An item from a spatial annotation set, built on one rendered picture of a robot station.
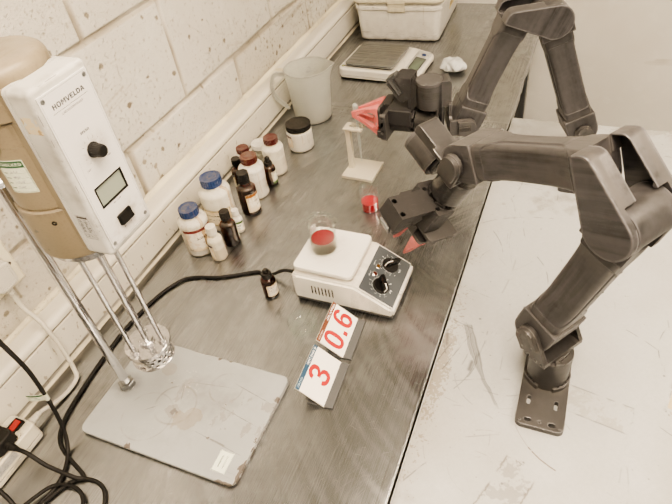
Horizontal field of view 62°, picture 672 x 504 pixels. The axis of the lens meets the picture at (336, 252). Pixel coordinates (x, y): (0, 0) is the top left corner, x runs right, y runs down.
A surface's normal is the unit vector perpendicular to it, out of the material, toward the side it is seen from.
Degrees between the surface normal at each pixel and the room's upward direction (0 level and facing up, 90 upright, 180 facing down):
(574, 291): 91
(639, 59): 90
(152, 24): 90
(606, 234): 90
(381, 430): 0
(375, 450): 0
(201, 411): 0
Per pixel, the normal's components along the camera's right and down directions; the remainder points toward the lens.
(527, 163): -0.85, 0.39
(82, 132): 0.92, 0.18
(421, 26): -0.33, 0.71
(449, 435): -0.11, -0.73
